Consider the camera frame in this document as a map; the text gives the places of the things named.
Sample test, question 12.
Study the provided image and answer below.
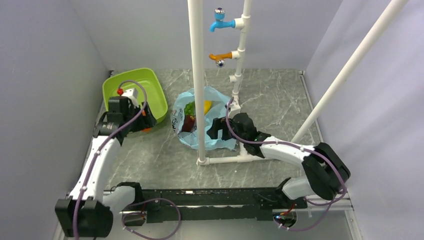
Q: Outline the white diagonal pole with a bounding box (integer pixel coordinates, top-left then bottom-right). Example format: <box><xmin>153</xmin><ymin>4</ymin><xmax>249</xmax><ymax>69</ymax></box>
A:
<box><xmin>291</xmin><ymin>0</ymin><xmax>408</xmax><ymax>143</ymax></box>

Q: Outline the blue plastic faucet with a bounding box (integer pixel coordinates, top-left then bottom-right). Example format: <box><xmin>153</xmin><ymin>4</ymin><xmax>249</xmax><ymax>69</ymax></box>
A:
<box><xmin>209</xmin><ymin>7</ymin><xmax>236</xmax><ymax>33</ymax></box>

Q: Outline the orange plastic faucet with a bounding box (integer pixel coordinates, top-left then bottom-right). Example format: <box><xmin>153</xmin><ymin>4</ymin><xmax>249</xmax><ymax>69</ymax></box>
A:
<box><xmin>208</xmin><ymin>52</ymin><xmax>233</xmax><ymax>68</ymax></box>

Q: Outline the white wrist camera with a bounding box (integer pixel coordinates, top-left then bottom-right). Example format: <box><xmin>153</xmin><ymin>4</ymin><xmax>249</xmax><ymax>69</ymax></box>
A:
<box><xmin>117</xmin><ymin>88</ymin><xmax>140</xmax><ymax>108</ymax></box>
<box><xmin>227</xmin><ymin>99</ymin><xmax>241</xmax><ymax>119</ymax></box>

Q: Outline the green fake grape bunch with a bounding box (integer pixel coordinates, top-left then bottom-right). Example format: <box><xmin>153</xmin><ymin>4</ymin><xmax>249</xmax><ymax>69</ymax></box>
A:
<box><xmin>184</xmin><ymin>101</ymin><xmax>196</xmax><ymax>116</ymax></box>

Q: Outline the dark red fake apple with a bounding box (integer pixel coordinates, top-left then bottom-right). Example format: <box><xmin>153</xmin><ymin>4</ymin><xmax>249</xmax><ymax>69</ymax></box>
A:
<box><xmin>181</xmin><ymin>115</ymin><xmax>196</xmax><ymax>133</ymax></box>

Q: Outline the lime green plastic basin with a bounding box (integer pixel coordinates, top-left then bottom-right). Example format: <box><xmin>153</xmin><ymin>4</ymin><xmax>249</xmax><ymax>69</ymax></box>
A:
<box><xmin>102</xmin><ymin>67</ymin><xmax>169</xmax><ymax>133</ymax></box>

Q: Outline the white PVC pipe frame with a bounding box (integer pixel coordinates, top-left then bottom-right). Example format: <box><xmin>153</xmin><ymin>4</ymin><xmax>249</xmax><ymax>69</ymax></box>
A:
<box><xmin>187</xmin><ymin>0</ymin><xmax>266</xmax><ymax>166</ymax></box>

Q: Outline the light blue printed plastic bag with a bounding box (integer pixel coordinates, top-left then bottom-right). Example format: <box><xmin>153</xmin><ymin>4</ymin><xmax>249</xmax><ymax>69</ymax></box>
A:
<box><xmin>170</xmin><ymin>86</ymin><xmax>236</xmax><ymax>151</ymax></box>

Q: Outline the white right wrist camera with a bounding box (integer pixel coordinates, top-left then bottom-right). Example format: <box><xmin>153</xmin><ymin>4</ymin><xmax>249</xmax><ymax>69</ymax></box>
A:
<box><xmin>227</xmin><ymin>99</ymin><xmax>241</xmax><ymax>119</ymax></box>

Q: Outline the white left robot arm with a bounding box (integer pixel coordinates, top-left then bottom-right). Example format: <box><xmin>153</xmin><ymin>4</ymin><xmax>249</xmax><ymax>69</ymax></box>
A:
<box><xmin>54</xmin><ymin>96</ymin><xmax>157</xmax><ymax>240</ymax></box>

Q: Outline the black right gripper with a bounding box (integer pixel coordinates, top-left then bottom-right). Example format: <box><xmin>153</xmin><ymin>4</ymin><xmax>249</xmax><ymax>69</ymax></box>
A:
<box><xmin>207</xmin><ymin>116</ymin><xmax>247</xmax><ymax>144</ymax></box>

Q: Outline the orange fake orange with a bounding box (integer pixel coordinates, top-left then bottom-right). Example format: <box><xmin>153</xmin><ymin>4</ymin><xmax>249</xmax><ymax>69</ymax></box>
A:
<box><xmin>142</xmin><ymin>110</ymin><xmax>152</xmax><ymax>133</ymax></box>

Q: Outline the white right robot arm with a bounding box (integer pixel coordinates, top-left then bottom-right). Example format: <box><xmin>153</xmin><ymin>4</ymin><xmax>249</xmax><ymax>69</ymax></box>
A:
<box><xmin>206</xmin><ymin>113</ymin><xmax>351</xmax><ymax>208</ymax></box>

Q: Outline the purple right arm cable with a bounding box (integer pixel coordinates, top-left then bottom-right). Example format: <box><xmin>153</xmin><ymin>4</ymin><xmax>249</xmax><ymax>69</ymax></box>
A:
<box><xmin>225</xmin><ymin>96</ymin><xmax>348</xmax><ymax>233</ymax></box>

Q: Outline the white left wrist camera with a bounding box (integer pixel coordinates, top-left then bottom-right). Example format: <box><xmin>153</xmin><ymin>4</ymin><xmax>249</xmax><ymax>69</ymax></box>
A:
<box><xmin>117</xmin><ymin>88</ymin><xmax>140</xmax><ymax>108</ymax></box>

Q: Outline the yellow fake mango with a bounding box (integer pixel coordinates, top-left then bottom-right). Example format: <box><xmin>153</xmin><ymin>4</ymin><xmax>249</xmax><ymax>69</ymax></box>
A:
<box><xmin>204</xmin><ymin>100</ymin><xmax>213</xmax><ymax>115</ymax></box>

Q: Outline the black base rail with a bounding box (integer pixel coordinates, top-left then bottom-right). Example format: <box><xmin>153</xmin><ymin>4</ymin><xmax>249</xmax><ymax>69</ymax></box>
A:
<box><xmin>123</xmin><ymin>187</ymin><xmax>308</xmax><ymax>223</ymax></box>

